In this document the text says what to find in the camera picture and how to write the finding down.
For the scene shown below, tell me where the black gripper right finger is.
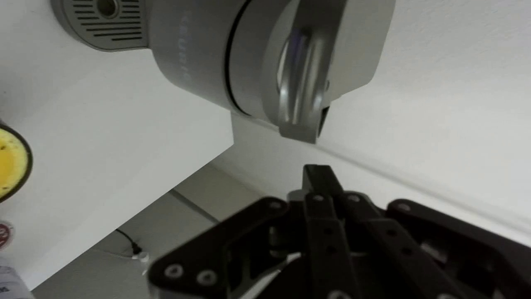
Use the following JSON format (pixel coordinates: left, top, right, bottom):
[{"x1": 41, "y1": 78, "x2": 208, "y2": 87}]
[{"x1": 321, "y1": 165, "x2": 531, "y2": 299}]

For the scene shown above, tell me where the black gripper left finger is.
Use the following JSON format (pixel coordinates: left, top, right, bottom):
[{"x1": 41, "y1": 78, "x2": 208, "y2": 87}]
[{"x1": 147, "y1": 163, "x2": 329, "y2": 299}]

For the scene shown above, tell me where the grey coffee machine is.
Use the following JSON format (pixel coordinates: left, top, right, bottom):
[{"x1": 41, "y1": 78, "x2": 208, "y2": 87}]
[{"x1": 51, "y1": 0, "x2": 399, "y2": 147}]

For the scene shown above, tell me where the grey coffee machine lid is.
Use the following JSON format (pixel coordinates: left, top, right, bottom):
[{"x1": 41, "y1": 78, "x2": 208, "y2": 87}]
[{"x1": 260, "y1": 0, "x2": 399, "y2": 147}]

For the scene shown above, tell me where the white plastic board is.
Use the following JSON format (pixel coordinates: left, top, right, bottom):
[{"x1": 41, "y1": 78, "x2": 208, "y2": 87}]
[{"x1": 0, "y1": 0, "x2": 238, "y2": 293}]

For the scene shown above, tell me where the dark jar yellow candle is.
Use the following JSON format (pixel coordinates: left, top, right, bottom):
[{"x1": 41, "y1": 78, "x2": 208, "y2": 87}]
[{"x1": 0, "y1": 122, "x2": 36, "y2": 205}]

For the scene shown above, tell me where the black power cord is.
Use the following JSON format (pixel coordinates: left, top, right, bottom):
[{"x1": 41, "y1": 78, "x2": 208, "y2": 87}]
[{"x1": 115, "y1": 228, "x2": 147, "y2": 259}]

